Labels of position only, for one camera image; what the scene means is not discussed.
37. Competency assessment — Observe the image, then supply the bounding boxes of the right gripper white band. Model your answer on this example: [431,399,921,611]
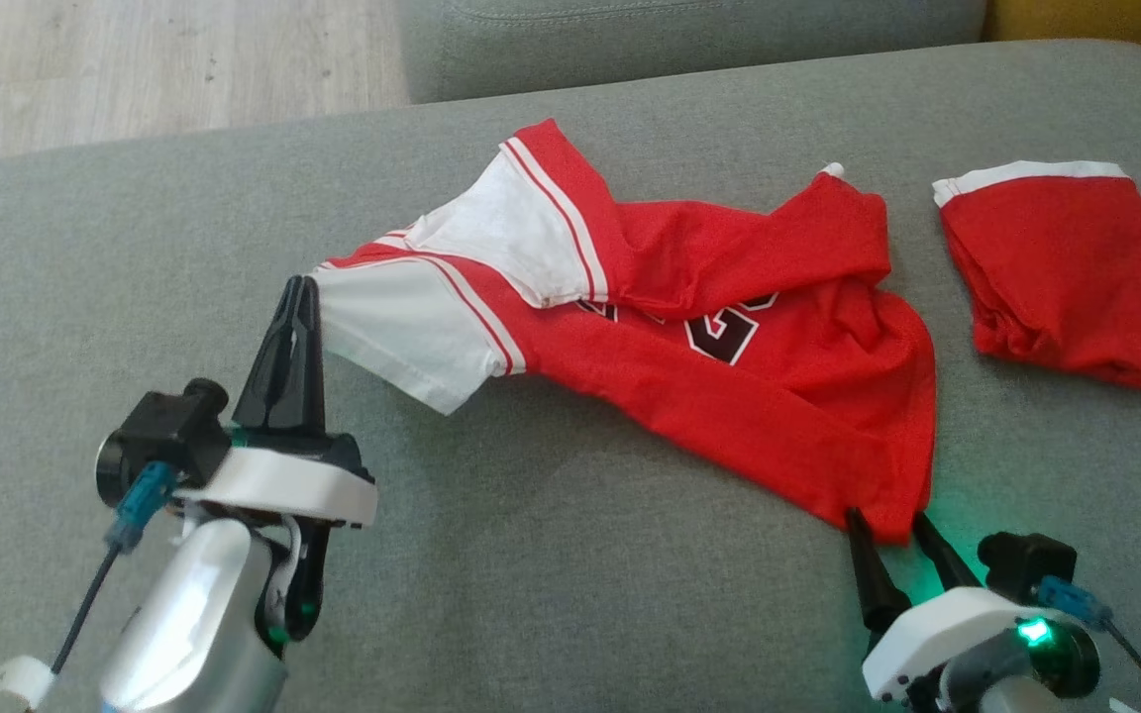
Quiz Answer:
[845,506,1029,706]

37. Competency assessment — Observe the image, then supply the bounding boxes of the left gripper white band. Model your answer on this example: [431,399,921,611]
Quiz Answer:
[174,276,379,529]

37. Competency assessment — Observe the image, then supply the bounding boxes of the red jersey with white sleeves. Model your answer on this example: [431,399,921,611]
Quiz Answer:
[311,118,939,547]

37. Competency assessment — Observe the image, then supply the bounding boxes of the red shorts with white trim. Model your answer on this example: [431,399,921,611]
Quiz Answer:
[931,159,1141,393]

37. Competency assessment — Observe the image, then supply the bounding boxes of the white tape tab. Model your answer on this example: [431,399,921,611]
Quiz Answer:
[0,654,58,713]

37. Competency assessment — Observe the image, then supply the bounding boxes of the grey sofa back cushion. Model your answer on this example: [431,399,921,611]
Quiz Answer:
[396,0,989,106]

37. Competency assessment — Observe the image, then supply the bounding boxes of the yellow sofa cushion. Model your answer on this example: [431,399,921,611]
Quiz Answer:
[984,0,1141,72]

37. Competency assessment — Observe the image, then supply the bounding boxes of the right black cable teal connector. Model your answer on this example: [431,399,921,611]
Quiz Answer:
[1037,575,1141,710]

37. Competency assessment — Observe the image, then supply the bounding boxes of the black cable teal connector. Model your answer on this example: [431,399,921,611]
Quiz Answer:
[50,459,181,676]
[1037,575,1141,710]

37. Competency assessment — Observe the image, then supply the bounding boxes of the left black cable teal connector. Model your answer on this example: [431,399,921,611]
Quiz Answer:
[50,459,181,676]

